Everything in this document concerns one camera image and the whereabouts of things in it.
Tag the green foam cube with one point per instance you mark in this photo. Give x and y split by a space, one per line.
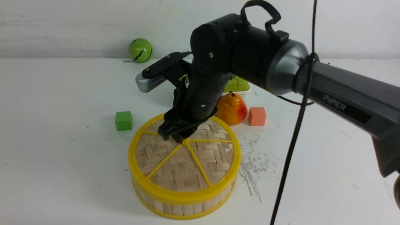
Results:
124 121

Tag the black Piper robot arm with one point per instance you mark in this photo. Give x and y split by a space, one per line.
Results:
246 46

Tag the green toy ball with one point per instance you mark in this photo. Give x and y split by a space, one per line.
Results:
140 51

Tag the orange yellow toy pear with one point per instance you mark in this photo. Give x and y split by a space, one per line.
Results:
231 109

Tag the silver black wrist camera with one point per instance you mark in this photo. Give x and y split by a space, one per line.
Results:
170 68

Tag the orange foam cube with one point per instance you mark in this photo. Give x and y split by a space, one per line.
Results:
257 116

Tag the bamboo steamer basket yellow rim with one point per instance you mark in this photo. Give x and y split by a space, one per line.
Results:
185 212

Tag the white box with green lid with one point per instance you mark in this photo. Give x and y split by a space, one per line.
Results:
237 85

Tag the woven bamboo steamer lid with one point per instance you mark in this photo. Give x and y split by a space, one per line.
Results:
201 168

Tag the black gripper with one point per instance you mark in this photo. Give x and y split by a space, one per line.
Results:
191 107

